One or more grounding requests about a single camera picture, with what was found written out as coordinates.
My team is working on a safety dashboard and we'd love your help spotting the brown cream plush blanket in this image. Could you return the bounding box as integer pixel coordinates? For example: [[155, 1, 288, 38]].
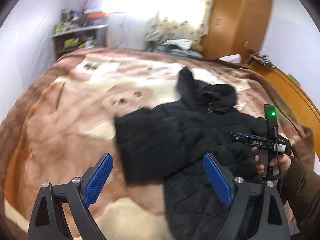
[[1, 48, 319, 239]]

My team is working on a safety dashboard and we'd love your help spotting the brown sleeved right forearm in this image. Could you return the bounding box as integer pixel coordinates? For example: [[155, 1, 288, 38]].
[[280, 156, 319, 239]]

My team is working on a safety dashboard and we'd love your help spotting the white pillow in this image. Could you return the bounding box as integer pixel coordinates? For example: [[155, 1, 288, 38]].
[[219, 54, 242, 63]]

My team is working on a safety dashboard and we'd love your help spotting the heart patterned cream curtain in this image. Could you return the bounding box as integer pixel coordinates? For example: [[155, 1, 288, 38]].
[[144, 0, 214, 51]]

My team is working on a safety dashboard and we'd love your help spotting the person's right hand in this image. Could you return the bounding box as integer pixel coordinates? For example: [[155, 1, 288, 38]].
[[251, 146, 293, 176]]

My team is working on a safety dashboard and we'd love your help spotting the clutter pile beside bed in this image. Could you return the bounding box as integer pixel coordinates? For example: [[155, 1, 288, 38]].
[[144, 39, 203, 59]]

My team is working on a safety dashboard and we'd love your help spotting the dark cluttered shelf unit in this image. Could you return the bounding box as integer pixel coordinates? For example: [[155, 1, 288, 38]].
[[52, 10, 108, 59]]

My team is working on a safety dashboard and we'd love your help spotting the black puffer jacket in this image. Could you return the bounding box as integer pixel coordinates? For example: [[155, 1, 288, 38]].
[[114, 68, 267, 239]]

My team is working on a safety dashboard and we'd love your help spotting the orange wooden wardrobe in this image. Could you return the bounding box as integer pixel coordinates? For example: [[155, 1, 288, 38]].
[[201, 0, 273, 62]]

